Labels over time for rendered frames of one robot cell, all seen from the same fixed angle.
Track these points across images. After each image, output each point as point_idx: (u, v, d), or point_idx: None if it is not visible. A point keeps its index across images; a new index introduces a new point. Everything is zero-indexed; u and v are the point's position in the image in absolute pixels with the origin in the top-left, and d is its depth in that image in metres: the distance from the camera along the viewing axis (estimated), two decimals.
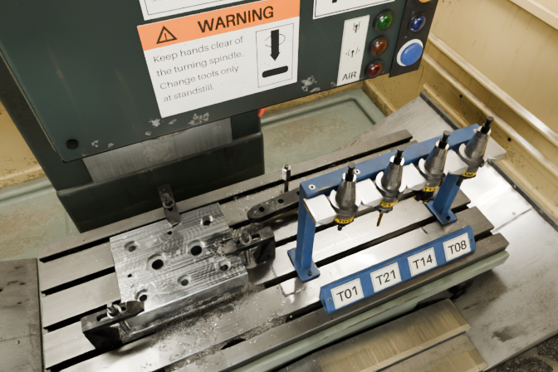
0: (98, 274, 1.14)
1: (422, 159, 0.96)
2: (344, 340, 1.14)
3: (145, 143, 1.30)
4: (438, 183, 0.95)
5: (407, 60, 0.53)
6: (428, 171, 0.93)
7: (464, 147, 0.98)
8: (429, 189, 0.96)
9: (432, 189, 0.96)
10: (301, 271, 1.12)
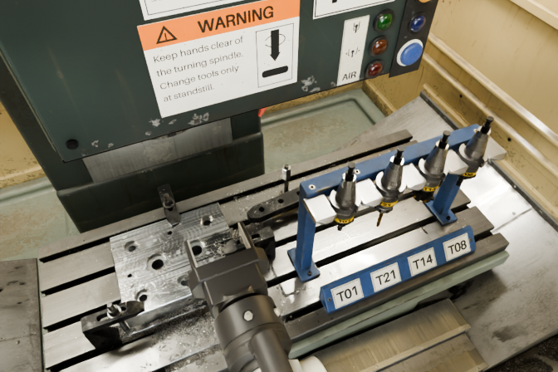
0: (98, 274, 1.14)
1: (422, 159, 0.96)
2: (344, 340, 1.14)
3: (145, 143, 1.30)
4: (438, 183, 0.95)
5: (407, 60, 0.53)
6: (428, 171, 0.93)
7: (464, 147, 0.98)
8: (429, 189, 0.96)
9: (432, 189, 0.96)
10: (301, 271, 1.12)
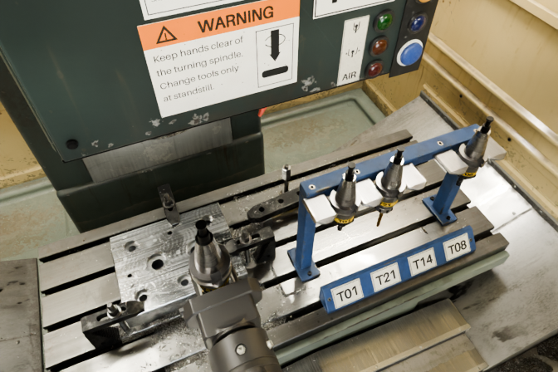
0: (98, 274, 1.14)
1: None
2: (344, 340, 1.14)
3: (145, 143, 1.30)
4: (217, 283, 0.66)
5: (407, 60, 0.53)
6: (198, 270, 0.64)
7: (464, 147, 0.98)
8: (210, 291, 0.67)
9: (213, 291, 0.67)
10: (301, 271, 1.12)
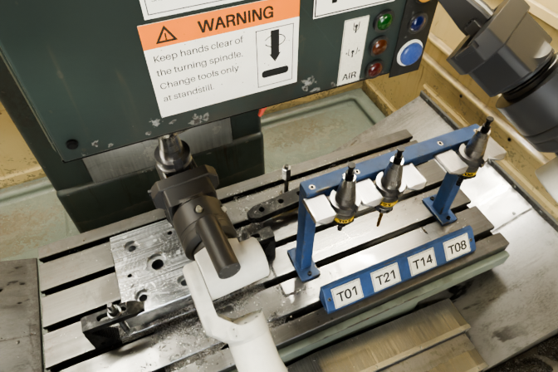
0: (98, 274, 1.14)
1: None
2: (344, 340, 1.14)
3: (145, 143, 1.30)
4: (180, 171, 0.78)
5: (407, 60, 0.53)
6: (162, 158, 0.76)
7: (464, 147, 0.98)
8: None
9: None
10: (301, 271, 1.12)
